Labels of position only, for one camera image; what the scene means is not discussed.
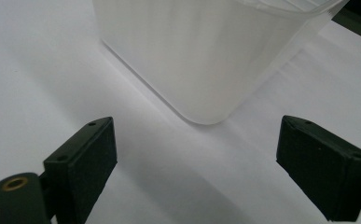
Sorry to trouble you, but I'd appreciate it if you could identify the dark metal bar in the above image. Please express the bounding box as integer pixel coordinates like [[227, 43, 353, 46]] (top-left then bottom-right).
[[331, 7, 361, 46]]

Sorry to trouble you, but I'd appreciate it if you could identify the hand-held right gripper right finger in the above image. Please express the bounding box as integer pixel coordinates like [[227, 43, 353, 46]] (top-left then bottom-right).
[[275, 115, 361, 222]]

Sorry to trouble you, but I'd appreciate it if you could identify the translucent white plastic container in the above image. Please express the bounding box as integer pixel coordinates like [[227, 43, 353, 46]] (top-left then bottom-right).
[[91, 0, 351, 126]]

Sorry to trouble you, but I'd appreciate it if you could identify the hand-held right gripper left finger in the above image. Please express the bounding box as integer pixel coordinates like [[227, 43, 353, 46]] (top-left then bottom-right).
[[39, 116, 118, 224]]

